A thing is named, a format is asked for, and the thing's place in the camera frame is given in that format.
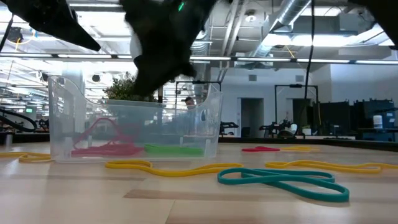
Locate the green exit sign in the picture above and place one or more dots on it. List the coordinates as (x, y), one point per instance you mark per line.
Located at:
(29, 110)

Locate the green rubber band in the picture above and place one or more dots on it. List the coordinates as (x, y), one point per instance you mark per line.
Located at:
(174, 151)

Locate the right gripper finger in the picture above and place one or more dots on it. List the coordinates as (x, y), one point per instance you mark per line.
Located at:
(149, 74)
(186, 71)

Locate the black ceiling camera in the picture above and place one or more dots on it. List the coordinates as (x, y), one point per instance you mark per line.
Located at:
(14, 34)

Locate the dark doorway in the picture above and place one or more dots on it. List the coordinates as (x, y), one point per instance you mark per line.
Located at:
(252, 118)

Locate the small grey cylinder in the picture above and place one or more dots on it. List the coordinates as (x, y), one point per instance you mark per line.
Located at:
(8, 140)

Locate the black rig frame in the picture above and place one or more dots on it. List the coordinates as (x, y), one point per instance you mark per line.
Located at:
(199, 82)
(295, 85)

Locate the small green potted plant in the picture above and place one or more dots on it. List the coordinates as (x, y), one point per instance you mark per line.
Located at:
(121, 90)

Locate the clear plastic bag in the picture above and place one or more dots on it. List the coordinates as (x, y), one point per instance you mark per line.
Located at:
(186, 130)

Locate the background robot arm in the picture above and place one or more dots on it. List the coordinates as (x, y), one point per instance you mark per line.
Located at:
(228, 125)
(273, 127)

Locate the silver ventilation duct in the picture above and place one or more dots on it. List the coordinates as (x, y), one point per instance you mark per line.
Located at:
(292, 12)

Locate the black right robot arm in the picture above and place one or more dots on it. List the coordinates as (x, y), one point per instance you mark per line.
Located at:
(385, 18)

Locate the wall air vent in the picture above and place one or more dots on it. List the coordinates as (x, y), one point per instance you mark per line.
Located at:
(252, 77)
(299, 78)

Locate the teal rubber band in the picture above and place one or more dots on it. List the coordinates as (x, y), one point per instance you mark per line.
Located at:
(224, 180)

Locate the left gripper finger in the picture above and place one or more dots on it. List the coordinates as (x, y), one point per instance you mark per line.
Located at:
(81, 37)

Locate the person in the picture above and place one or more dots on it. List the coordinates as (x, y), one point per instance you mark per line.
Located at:
(189, 101)

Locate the black partition panel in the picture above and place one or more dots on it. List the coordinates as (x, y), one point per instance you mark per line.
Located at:
(334, 118)

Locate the yellow rubber band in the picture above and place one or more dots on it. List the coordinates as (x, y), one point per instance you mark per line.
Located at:
(298, 149)
(342, 169)
(31, 158)
(174, 172)

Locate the ceiling light strip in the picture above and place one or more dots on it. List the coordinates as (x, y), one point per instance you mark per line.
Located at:
(264, 59)
(84, 56)

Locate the white container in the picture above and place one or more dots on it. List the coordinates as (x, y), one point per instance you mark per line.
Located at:
(377, 122)

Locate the dark blue equipment cabinet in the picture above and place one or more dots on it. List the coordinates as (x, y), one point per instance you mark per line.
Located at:
(388, 124)

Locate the black round speaker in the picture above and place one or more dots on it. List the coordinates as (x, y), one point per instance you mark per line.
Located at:
(95, 77)

